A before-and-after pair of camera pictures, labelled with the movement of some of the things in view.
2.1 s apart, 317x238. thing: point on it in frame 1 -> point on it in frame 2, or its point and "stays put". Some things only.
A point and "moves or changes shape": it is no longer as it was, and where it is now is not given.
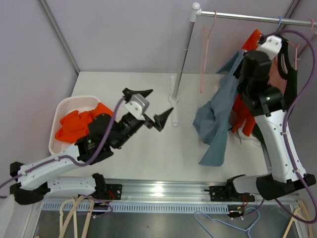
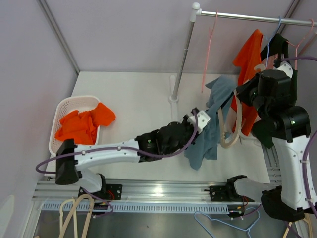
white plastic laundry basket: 81,103 stays put
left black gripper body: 146,122 -> 186,124
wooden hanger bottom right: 303,211 stays put
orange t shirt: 74,126 stays put
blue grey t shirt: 213,120 moves or changes shape
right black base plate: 222,194 stays put
